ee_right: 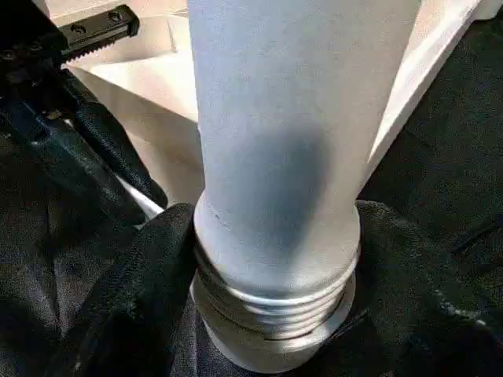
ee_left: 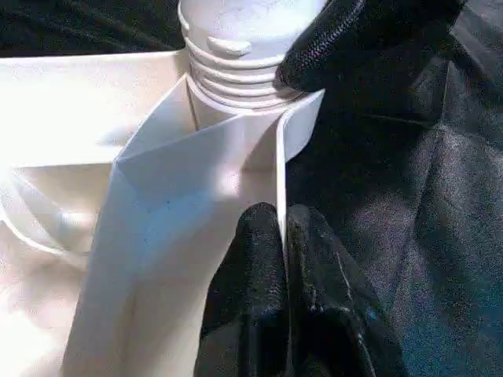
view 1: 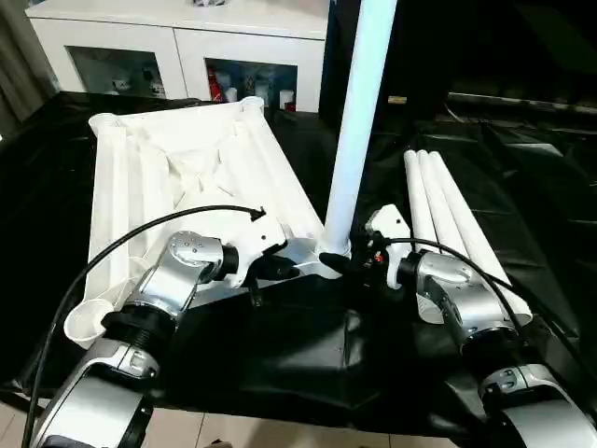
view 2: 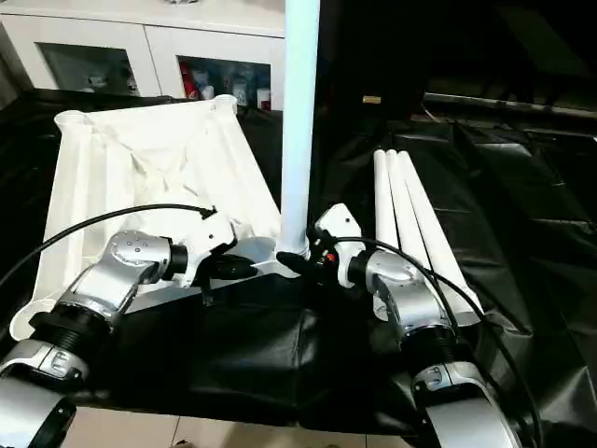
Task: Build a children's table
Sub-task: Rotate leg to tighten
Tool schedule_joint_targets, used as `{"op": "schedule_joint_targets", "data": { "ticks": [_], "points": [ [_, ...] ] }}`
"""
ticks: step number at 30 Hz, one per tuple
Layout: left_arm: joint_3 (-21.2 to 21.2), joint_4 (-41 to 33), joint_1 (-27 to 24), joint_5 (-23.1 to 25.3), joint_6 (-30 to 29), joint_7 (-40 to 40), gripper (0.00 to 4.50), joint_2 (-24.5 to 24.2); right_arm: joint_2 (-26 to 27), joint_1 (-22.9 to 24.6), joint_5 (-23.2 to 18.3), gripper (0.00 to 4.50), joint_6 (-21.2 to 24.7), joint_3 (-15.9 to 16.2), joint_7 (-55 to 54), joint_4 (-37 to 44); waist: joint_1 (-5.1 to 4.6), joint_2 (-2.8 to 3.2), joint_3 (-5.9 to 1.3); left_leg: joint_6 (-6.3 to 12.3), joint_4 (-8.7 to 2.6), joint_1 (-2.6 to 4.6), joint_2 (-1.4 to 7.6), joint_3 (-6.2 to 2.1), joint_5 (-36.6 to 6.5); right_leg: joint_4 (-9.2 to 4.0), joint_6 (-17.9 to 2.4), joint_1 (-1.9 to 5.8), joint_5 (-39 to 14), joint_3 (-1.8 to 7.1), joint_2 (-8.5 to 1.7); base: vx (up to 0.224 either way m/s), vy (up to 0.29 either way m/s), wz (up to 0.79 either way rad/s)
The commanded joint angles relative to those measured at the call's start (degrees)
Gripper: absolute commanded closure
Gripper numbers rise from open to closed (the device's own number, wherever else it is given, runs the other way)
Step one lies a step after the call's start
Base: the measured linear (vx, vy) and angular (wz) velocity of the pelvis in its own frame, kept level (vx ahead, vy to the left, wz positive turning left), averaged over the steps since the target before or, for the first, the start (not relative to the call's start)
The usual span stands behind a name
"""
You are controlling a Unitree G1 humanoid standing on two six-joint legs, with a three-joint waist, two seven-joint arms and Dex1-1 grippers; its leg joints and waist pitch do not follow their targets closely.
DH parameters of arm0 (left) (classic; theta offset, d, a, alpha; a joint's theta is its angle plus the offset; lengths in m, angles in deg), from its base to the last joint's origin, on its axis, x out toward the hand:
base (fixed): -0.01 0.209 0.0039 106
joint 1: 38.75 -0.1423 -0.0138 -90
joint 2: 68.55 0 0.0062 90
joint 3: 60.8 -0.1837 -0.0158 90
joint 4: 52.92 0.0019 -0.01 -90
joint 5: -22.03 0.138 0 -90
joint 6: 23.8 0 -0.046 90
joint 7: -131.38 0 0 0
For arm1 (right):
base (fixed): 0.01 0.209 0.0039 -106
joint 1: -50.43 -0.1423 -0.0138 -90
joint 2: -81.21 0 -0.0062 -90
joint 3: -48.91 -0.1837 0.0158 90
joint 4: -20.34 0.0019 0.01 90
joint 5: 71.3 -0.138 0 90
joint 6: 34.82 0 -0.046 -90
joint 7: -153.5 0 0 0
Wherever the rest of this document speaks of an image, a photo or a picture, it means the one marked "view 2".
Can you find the white plastic table top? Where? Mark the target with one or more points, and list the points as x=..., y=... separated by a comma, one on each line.
x=140, y=168

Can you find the white plastic table leg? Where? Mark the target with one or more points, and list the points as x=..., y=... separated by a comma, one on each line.
x=417, y=205
x=298, y=121
x=382, y=205
x=399, y=205

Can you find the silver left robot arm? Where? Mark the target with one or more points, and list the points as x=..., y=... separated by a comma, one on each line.
x=112, y=280

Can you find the black mat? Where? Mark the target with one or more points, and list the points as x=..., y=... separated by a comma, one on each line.
x=252, y=364

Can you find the small tan tag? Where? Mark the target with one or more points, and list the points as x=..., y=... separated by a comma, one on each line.
x=371, y=99

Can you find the white glass-door cabinet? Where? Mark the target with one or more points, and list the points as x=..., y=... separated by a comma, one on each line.
x=140, y=37

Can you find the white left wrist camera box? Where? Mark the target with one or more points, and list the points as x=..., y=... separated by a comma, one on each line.
x=207, y=233

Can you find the black metal rail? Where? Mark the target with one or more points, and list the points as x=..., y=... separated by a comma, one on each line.
x=513, y=103

